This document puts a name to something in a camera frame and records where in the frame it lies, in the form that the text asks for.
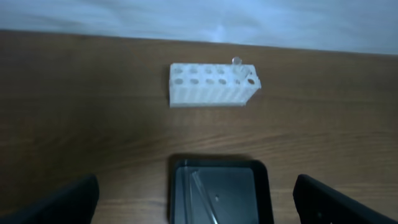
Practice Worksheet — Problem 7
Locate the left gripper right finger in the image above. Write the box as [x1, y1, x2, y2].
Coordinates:
[292, 174, 398, 224]

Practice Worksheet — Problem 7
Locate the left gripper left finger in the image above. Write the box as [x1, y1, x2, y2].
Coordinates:
[0, 174, 100, 224]

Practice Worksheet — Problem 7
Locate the clear test tube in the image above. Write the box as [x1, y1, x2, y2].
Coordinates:
[182, 166, 191, 224]
[231, 56, 250, 79]
[190, 170, 220, 224]

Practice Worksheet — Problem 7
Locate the black tray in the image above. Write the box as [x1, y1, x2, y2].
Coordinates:
[169, 159, 274, 224]

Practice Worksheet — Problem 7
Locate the white test tube rack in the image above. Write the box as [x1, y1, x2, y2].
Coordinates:
[169, 63, 262, 109]

